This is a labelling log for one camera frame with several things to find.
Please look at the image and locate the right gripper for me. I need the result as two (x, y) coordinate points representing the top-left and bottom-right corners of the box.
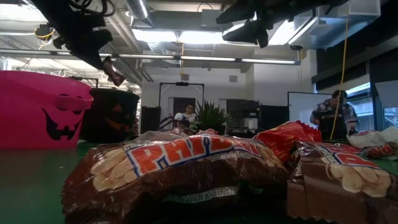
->
(216, 0), (315, 49)

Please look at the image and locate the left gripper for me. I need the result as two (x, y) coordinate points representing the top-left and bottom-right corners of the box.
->
(32, 0), (113, 70)

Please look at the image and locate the clear candy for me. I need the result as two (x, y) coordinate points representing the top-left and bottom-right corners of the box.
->
(135, 129), (193, 142)

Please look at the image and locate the brown PayDay bar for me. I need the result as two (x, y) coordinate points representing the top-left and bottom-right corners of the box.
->
(285, 140), (398, 224)
(61, 133), (292, 224)

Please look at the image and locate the white and red candy pack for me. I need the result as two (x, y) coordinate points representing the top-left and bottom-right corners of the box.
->
(346, 126), (398, 149)

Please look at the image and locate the grey ceiling box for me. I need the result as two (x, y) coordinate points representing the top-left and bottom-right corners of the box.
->
(200, 8), (225, 29)

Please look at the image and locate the black pumpkin bucket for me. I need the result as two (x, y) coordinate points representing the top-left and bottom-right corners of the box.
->
(80, 87), (141, 144)

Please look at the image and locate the long ceiling light bar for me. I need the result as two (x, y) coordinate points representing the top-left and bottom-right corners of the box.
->
(0, 48), (302, 66)

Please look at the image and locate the bright ceiling light panel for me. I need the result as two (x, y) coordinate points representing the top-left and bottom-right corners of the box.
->
(132, 17), (318, 47)

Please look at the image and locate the pink pumpkin bucket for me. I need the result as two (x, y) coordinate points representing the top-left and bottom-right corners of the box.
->
(0, 70), (95, 150)

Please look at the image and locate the black panel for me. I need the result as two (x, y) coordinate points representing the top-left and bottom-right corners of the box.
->
(141, 105), (162, 134)

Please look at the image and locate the black equipment rack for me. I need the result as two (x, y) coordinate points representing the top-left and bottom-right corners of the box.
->
(226, 98), (261, 138)

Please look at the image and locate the black cabinet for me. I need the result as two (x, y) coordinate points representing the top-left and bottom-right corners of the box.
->
(260, 105), (289, 132)

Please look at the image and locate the small potted green plant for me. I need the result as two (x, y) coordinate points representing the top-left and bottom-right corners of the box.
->
(189, 100), (233, 136)

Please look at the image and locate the white board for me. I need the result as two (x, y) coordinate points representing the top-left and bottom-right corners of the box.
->
(287, 91), (333, 138)

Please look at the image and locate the person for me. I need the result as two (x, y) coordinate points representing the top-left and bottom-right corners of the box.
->
(310, 90), (359, 138)
(174, 103), (198, 129)

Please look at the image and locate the green table mat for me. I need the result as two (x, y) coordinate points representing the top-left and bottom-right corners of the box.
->
(0, 138), (398, 224)

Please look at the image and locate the black frame stand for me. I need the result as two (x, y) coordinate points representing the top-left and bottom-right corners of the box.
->
(158, 81), (205, 108)
(70, 76), (100, 90)

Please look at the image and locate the black looped cable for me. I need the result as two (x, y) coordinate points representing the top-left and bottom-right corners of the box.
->
(67, 0), (116, 18)

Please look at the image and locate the black ceiling cable reel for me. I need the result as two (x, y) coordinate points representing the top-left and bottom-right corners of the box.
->
(34, 24), (56, 40)

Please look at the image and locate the round silver air duct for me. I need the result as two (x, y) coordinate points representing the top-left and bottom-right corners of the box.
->
(126, 0), (155, 27)

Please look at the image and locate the large rectangular metal duct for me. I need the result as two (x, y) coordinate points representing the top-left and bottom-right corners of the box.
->
(287, 0), (382, 50)

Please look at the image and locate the yellow hanging cable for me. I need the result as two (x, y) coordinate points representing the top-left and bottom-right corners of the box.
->
(329, 18), (349, 141)

